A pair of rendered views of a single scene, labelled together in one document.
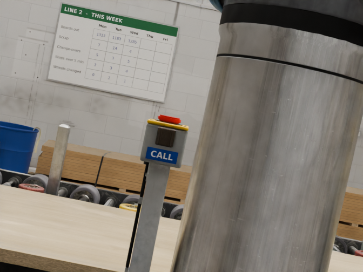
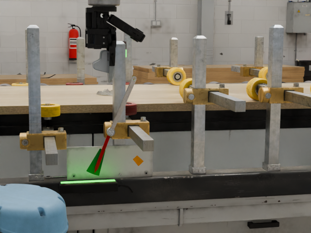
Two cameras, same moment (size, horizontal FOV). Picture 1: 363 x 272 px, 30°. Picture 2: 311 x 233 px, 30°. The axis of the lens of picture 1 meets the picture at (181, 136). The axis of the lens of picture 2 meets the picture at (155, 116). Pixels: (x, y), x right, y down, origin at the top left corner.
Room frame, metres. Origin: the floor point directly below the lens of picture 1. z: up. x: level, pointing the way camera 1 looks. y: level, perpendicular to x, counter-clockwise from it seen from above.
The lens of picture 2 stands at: (-0.58, -0.24, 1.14)
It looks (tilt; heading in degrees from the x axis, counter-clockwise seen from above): 8 degrees down; 348
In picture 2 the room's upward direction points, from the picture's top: straight up
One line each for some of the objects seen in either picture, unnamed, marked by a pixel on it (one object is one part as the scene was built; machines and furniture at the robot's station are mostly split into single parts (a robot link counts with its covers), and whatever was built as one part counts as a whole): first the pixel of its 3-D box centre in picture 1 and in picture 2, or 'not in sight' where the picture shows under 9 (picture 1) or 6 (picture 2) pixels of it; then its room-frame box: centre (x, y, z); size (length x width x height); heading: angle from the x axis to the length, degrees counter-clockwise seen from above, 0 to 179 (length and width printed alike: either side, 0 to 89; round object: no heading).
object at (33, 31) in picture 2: not in sight; (34, 107); (1.16, -0.23, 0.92); 0.04 x 0.04 x 0.48; 0
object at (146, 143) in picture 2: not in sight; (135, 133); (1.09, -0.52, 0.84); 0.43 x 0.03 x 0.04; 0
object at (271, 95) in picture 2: not in sight; (280, 94); (1.16, -1.01, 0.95); 0.14 x 0.06 x 0.05; 90
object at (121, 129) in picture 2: not in sight; (126, 129); (1.16, -0.51, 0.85); 0.14 x 0.06 x 0.05; 90
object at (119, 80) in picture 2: not in sight; (119, 120); (1.16, -0.48, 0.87); 0.04 x 0.04 x 0.48; 0
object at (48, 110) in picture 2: not in sight; (47, 121); (1.30, -0.27, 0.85); 0.08 x 0.08 x 0.11
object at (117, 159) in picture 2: not in sight; (110, 162); (1.13, -0.45, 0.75); 0.26 x 0.01 x 0.10; 90
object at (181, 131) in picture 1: (164, 144); not in sight; (1.15, 0.03, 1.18); 0.07 x 0.07 x 0.08; 0
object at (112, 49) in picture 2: not in sight; (111, 50); (1.06, -0.45, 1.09); 0.05 x 0.02 x 0.09; 0
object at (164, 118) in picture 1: (169, 121); not in sight; (1.15, 0.03, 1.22); 0.04 x 0.04 x 0.02
